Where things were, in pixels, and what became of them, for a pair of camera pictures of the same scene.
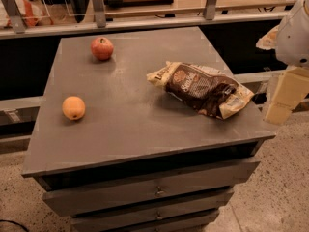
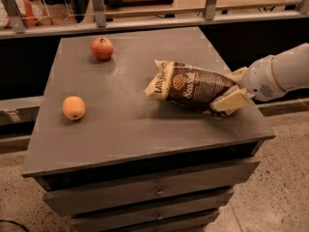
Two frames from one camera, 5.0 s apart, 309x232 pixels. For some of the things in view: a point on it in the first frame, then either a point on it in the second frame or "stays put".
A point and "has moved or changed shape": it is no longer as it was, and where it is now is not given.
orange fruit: [73, 107] stays put
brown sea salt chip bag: [205, 90] has moved or changed shape
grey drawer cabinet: [116, 153] stays put
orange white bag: [32, 11] stays put
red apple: [101, 47] stays put
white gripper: [294, 39] to [259, 78]
